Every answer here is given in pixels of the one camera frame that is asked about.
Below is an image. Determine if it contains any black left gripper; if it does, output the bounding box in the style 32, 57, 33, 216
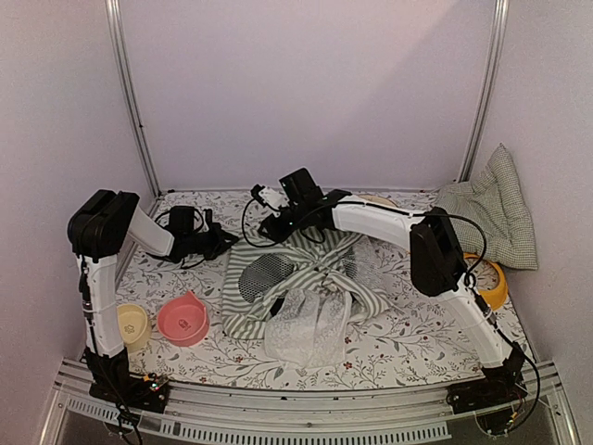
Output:
185, 222, 239, 260

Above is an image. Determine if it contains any green striped pet tent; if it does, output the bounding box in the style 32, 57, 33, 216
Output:
221, 232, 391, 368

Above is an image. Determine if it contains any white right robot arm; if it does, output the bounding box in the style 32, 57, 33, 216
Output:
251, 168, 525, 404

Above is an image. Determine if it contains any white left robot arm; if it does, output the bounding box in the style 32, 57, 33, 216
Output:
67, 189, 238, 402

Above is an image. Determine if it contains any pink pet bowl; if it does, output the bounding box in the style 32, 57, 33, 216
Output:
157, 290, 210, 348

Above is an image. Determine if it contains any cream pet bowl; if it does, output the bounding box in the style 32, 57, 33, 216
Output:
117, 303, 152, 353

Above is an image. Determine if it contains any yellow double pet bowl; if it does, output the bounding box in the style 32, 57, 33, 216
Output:
464, 253, 509, 311

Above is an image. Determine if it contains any floral table mat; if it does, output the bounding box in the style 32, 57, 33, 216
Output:
116, 241, 481, 390

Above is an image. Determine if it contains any round wooden floral plate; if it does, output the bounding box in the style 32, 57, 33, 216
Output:
358, 195, 397, 209

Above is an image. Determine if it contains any green checked cushion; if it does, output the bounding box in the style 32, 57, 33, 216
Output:
435, 144, 539, 271

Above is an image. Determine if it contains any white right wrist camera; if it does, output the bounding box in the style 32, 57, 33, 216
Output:
250, 184, 289, 212

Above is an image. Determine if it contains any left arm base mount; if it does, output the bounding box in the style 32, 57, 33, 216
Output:
86, 351, 169, 413

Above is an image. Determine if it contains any aluminium frame post right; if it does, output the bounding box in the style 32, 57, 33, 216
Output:
456, 0, 510, 183

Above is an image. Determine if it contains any aluminium frame post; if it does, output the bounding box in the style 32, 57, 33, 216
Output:
456, 0, 510, 183
105, 0, 161, 197

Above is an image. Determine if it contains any front aluminium rail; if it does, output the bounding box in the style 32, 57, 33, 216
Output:
41, 359, 581, 444

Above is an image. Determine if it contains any aluminium frame post left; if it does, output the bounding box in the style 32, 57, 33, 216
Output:
105, 0, 161, 197

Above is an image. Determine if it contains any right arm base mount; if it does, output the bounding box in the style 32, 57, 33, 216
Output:
446, 378, 527, 414

